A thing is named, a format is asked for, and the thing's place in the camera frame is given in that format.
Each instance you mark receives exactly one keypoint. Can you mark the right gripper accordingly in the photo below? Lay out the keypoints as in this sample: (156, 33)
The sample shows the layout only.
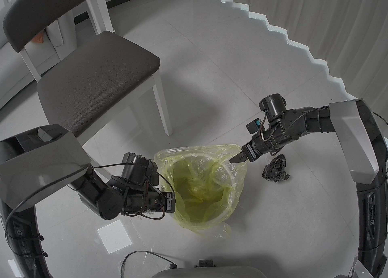
(256, 149)

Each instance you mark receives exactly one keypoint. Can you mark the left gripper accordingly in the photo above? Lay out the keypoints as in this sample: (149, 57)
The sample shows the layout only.
(160, 202)

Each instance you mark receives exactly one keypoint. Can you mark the yellow plastic bag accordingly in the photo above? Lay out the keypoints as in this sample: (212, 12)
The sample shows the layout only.
(197, 186)

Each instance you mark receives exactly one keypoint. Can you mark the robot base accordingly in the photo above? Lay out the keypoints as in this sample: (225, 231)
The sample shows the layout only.
(212, 272)

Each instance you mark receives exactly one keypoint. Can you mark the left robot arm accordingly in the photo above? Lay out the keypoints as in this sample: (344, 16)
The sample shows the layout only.
(45, 155)

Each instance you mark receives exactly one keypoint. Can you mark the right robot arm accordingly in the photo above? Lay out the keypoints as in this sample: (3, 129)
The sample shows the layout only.
(354, 137)

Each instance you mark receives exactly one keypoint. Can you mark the white trash bin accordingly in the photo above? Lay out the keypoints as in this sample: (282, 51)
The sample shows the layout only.
(230, 173)

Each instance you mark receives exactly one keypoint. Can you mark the crumpled black plastic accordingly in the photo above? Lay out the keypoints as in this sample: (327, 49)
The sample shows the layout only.
(275, 169)

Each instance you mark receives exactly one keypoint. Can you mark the white chair with grey seat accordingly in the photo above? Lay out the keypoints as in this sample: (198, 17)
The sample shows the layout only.
(100, 67)

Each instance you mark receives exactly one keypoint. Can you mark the grey curtain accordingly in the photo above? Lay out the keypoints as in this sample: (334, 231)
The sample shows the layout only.
(318, 13)

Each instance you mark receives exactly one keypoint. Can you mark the white sofa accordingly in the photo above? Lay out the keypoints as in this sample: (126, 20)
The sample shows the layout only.
(48, 55)

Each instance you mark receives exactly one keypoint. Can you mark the orange cushion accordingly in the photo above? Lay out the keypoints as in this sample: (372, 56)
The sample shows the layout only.
(38, 39)

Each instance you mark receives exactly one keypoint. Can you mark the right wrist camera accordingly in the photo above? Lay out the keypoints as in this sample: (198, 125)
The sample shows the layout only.
(253, 126)

